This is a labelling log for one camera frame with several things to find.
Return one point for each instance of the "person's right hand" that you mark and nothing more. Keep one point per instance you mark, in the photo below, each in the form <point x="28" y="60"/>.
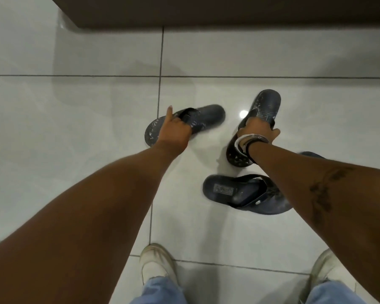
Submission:
<point x="256" y="128"/>

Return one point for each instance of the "person's left hand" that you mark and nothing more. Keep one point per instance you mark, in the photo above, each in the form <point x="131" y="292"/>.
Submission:
<point x="174" y="136"/>

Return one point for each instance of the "person's left little finger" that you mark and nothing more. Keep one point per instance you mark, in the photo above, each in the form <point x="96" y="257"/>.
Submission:
<point x="169" y="113"/>

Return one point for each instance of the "person's right fingers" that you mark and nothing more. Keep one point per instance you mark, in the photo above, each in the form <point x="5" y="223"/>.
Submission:
<point x="274" y="136"/>

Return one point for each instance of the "dark blue sandal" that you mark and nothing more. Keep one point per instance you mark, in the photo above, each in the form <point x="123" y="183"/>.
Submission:
<point x="205" y="115"/>
<point x="237" y="193"/>
<point x="266" y="102"/>
<point x="310" y="154"/>

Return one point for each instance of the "person's left forearm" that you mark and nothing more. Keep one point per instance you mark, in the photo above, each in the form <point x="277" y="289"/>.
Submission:
<point x="82" y="218"/>

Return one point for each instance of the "person's right forearm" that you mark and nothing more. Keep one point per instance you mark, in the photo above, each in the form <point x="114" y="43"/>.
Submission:
<point x="335" y="199"/>

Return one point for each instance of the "black wrist band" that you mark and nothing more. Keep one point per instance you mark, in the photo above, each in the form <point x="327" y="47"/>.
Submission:
<point x="249" y="148"/>

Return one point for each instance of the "silver bangles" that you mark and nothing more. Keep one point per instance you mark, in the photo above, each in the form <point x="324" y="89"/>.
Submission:
<point x="240" y="140"/>

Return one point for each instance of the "white right shoe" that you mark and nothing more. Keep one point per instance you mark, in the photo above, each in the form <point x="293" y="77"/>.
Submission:
<point x="327" y="269"/>

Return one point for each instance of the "white shoe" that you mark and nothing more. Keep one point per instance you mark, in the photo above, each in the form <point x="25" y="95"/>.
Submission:
<point x="155" y="259"/>
<point x="327" y="269"/>

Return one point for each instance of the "white left shoe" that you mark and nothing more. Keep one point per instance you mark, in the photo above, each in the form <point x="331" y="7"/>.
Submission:
<point x="155" y="259"/>

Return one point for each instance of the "light blue jeans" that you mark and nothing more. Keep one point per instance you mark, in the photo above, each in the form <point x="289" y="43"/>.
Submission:
<point x="161" y="292"/>

